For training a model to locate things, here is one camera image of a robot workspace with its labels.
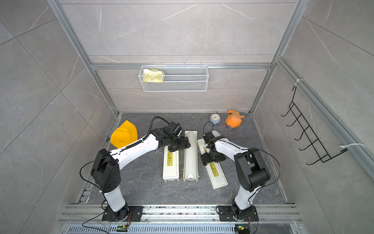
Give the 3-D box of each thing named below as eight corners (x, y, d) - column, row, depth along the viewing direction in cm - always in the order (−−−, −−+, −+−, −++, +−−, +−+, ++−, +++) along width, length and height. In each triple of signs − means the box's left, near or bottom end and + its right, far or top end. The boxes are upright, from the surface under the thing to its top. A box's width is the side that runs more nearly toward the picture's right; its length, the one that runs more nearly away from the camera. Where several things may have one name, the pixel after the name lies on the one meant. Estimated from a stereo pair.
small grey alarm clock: (209, 124, 112) (210, 122, 110) (208, 113, 120) (208, 110, 118) (221, 124, 112) (221, 122, 110) (218, 113, 120) (219, 110, 118)
